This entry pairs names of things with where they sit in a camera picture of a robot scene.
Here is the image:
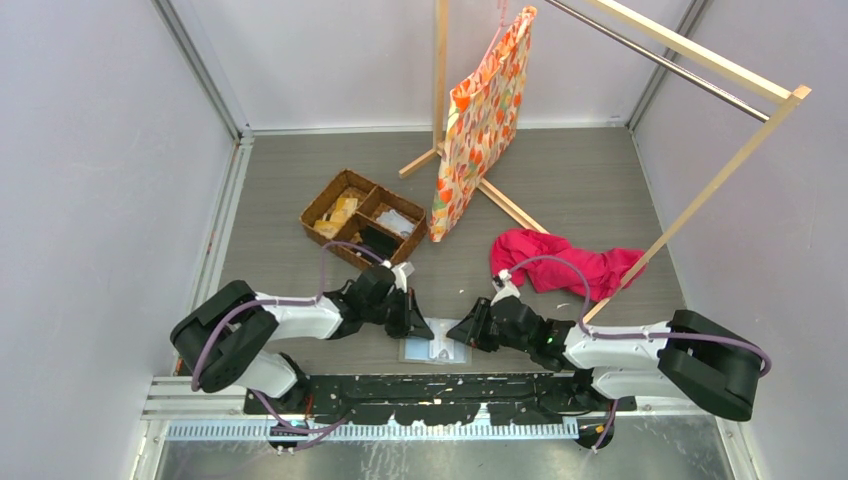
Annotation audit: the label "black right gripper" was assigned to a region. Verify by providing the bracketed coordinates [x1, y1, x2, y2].
[448, 297, 533, 353]

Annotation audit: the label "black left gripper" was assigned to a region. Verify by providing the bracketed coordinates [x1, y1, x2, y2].
[363, 286, 432, 339]

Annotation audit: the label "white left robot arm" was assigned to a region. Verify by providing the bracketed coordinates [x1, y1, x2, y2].
[170, 262, 434, 414]

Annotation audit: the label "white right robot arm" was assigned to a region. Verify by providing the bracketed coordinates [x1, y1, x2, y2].
[447, 297, 771, 422]

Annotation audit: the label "black VIP cards in basket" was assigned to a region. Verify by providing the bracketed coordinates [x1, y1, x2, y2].
[358, 226, 400, 260]

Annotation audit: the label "white VIP cards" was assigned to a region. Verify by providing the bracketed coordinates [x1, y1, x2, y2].
[376, 209, 416, 239]

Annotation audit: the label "gold VIP cards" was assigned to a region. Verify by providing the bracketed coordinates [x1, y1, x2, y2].
[313, 197, 359, 239]

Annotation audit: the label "brown woven divided basket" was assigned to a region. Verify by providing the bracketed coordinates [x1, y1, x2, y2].
[300, 169, 426, 270]

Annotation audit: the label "pink cloth garment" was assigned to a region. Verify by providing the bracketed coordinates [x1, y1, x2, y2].
[490, 229, 644, 302]

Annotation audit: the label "floral orange paper bag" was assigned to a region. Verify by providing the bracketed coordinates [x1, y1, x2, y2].
[428, 5, 537, 242]

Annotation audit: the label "wooden clothes rack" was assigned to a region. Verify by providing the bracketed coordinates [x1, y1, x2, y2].
[398, 1, 812, 288]

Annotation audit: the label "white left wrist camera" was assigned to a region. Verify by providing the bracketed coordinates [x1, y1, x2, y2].
[391, 262, 415, 292]

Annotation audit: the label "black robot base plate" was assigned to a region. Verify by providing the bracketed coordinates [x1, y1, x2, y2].
[270, 373, 612, 426]

